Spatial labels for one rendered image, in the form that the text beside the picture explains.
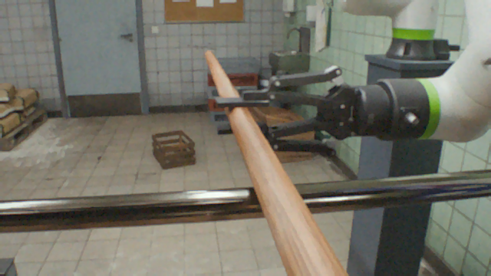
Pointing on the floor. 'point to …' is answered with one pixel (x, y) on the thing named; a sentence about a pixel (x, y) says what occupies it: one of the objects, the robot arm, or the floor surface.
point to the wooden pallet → (8, 142)
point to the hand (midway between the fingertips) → (241, 115)
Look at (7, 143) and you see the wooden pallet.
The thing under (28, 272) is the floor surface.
